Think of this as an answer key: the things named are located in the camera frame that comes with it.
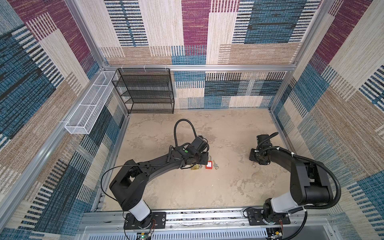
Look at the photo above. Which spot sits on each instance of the black wire mesh shelf rack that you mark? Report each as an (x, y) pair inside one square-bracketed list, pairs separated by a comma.
[(145, 91)]

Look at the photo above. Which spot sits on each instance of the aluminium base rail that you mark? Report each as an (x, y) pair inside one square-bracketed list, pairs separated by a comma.
[(186, 224)]

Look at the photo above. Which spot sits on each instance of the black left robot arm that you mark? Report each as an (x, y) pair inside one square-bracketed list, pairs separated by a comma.
[(129, 184)]

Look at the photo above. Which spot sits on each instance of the key with ring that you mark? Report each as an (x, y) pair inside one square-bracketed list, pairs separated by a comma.
[(215, 165)]

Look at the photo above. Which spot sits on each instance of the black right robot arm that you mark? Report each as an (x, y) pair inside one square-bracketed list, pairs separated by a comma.
[(312, 185)]

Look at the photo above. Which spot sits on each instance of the brass padlock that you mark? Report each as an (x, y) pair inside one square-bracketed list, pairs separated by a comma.
[(196, 167)]

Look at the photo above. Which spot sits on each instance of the white wire mesh wall basket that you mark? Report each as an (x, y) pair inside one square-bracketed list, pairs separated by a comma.
[(87, 112)]

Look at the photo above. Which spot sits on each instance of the red padlock with white label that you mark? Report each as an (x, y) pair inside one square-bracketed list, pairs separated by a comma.
[(209, 164)]

